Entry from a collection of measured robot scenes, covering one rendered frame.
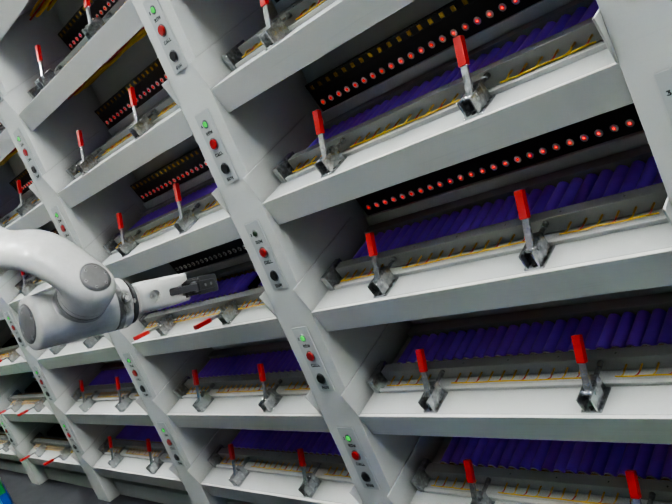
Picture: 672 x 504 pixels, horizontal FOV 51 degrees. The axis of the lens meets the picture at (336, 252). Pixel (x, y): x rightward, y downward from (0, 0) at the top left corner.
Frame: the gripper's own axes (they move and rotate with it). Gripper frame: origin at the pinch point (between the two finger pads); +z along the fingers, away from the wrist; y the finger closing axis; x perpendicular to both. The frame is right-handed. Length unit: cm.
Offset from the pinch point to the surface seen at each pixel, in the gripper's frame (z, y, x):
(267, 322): 5.5, -9.7, 8.8
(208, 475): 20, 44, 47
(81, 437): 21, 115, 42
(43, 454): 28, 166, 54
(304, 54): -4, -42, -28
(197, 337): 7.6, 16.5, 10.8
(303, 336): 5.2, -18.7, 11.7
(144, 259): 3.9, 24.2, -7.2
